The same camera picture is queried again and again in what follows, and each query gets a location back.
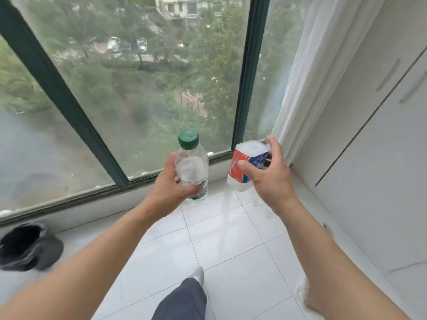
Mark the white slipper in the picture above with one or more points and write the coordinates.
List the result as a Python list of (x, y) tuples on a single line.
[(305, 294), (199, 274)]

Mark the person's left forearm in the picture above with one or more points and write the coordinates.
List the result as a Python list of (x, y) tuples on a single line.
[(86, 259)]

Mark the pale building outside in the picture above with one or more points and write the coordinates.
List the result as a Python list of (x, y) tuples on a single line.
[(186, 8)]

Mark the dark green window frame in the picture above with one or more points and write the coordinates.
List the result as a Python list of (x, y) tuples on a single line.
[(63, 96)]

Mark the white cabinet door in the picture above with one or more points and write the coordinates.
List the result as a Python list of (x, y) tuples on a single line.
[(347, 106), (383, 196)]

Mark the white curtain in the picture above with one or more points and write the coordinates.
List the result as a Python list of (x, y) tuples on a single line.
[(317, 63)]

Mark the person's left hand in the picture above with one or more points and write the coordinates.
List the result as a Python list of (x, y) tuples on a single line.
[(163, 193)]

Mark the clear green-capped water bottle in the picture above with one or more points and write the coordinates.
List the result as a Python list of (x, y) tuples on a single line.
[(193, 159)]

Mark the person's left thumb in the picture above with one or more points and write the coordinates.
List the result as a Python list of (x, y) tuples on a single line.
[(191, 190)]

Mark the person's right hand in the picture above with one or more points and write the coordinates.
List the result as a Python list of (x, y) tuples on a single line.
[(275, 183)]

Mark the person's right thumb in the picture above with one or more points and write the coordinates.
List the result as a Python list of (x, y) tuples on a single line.
[(249, 168)]

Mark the black bin bag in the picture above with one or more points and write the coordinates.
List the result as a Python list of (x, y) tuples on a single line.
[(30, 248)]

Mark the person's dark blue trouser leg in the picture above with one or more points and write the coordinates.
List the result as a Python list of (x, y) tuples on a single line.
[(181, 301)]

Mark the person's right forearm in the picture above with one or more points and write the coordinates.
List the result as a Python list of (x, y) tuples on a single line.
[(330, 263)]

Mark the white red-blue labelled container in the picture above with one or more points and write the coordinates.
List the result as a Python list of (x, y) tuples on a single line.
[(248, 151)]

